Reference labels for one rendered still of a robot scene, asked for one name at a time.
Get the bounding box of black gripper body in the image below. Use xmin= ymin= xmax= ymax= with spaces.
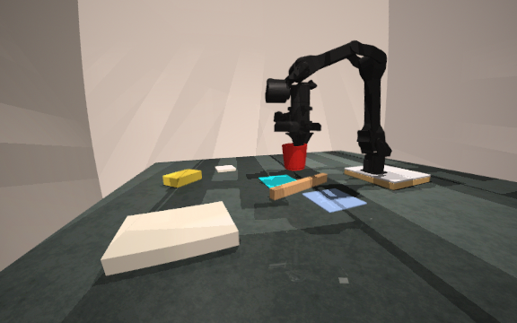
xmin=274 ymin=102 xmax=321 ymax=133

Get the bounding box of tan wooden flat bar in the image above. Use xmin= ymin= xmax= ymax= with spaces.
xmin=270 ymin=173 xmax=327 ymax=200

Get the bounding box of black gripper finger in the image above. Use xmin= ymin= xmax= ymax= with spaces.
xmin=304 ymin=132 xmax=314 ymax=144
xmin=286 ymin=133 xmax=307 ymax=146

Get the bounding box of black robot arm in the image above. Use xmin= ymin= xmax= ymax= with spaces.
xmin=265 ymin=40 xmax=392 ymax=174

